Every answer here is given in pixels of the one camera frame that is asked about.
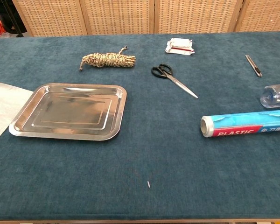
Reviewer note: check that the white parchment paper sheet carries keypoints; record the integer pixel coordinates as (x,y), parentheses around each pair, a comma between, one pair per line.
(2,107)

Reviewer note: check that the silver metal tray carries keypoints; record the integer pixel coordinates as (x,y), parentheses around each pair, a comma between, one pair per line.
(70,112)

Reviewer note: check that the blue plush table cover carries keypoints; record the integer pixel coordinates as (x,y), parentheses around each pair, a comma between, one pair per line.
(140,163)

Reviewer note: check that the tiny white paper scrap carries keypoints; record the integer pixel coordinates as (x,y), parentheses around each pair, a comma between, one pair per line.
(148,184)

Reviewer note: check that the white gauze packet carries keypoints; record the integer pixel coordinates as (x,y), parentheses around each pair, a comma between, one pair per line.
(179,45)

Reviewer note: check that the wicker folding screen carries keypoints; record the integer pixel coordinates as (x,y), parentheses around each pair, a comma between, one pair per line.
(119,16)

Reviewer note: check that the blue plastic wrap roll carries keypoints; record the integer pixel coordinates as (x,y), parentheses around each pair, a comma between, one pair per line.
(242,123)

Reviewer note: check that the silver utility knife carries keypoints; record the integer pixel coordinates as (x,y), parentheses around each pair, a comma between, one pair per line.
(254,66)

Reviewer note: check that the clear plastic water bottle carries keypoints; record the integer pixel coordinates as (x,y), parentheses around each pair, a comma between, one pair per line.
(277,96)

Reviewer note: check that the black tripod stand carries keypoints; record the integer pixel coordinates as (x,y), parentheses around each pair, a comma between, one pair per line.
(15,21)

